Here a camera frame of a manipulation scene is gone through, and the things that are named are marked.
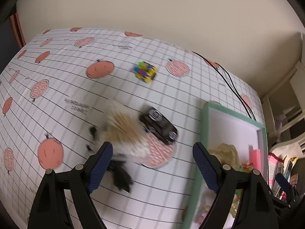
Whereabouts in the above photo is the cream knitted cloth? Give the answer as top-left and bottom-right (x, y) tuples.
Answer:
(208, 143), (241, 171)

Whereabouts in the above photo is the multicolour block cube toy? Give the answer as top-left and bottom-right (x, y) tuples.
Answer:
(133, 61), (158, 83)

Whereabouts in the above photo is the black cable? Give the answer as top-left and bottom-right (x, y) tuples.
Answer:
(191, 50), (257, 121)

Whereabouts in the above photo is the bag of cotton swabs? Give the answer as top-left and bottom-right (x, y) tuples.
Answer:
(93, 100), (150, 163)

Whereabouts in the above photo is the pomegranate print bed sheet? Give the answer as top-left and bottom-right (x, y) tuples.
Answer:
(0, 27), (267, 229)

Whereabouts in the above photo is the black skeleton hand toy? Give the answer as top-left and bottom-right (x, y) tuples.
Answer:
(107, 160), (133, 193)

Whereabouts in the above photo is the snack packet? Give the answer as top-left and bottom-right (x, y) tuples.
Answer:
(241, 162), (255, 173)

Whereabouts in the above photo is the white wooden shelf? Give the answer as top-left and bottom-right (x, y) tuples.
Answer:
(262, 33), (304, 152)

